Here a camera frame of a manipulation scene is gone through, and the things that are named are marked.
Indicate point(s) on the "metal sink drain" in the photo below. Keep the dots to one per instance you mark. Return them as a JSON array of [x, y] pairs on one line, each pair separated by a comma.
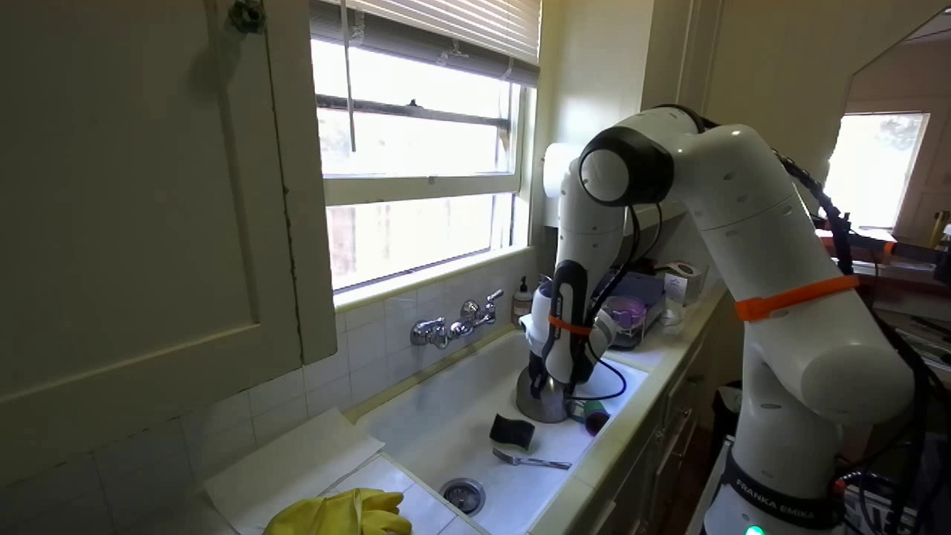
[[463, 494]]

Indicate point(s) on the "back room window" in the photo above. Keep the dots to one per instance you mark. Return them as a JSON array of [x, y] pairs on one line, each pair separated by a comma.
[[875, 168]]

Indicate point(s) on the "purple bowl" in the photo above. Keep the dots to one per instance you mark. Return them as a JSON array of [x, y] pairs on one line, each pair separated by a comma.
[[629, 315]]

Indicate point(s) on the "yellow sponge with dark scrubber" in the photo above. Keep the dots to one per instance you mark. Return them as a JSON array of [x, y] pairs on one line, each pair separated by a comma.
[[513, 433]]

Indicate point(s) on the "cream base cabinet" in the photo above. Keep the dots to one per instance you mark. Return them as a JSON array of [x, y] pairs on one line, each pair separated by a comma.
[[664, 448]]

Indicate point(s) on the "cream wall cabinet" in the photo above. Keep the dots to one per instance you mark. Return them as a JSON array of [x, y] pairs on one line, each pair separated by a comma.
[[149, 217]]

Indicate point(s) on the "white porcelain sink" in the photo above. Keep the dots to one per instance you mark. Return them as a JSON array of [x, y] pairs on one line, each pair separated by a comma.
[[447, 427]]

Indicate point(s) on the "kitchen window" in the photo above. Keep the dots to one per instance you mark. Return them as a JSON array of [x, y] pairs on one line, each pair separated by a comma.
[[418, 198]]

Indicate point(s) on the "silver metal fork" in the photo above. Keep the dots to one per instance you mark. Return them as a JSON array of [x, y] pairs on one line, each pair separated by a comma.
[[530, 461]]

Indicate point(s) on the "chrome wall faucet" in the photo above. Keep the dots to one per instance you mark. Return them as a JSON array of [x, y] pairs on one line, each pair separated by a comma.
[[451, 324]]

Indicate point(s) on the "purple plastic cup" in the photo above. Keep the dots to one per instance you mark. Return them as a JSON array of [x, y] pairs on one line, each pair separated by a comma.
[[597, 419]]

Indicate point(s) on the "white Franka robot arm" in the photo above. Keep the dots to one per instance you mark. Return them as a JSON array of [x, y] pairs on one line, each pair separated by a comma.
[[793, 299]]

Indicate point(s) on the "dark cabinet latch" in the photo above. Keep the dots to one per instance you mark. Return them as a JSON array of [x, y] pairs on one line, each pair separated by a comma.
[[245, 15]]

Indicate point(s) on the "window blind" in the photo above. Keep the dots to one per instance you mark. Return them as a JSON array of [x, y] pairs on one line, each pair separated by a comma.
[[447, 31]]

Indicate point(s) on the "white cup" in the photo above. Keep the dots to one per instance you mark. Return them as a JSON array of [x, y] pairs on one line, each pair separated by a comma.
[[678, 284]]

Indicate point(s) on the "yellow cloth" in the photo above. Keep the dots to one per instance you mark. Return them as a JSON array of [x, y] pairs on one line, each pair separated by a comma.
[[344, 511]]

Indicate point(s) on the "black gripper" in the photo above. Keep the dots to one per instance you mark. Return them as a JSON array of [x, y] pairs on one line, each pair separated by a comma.
[[539, 370]]

